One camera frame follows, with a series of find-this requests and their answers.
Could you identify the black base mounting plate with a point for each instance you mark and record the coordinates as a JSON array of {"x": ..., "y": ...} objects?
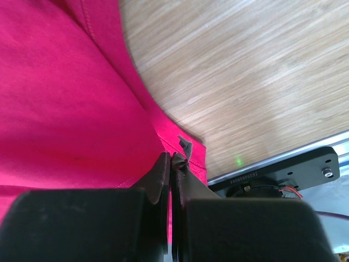
[{"x": 306, "y": 170}]

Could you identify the magenta pink t-shirt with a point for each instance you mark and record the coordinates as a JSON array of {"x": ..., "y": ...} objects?
[{"x": 74, "y": 110}]

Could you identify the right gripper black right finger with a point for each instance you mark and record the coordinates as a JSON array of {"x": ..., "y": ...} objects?
[{"x": 207, "y": 227}]

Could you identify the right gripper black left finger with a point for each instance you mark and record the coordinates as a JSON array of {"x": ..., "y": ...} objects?
[{"x": 124, "y": 224}]

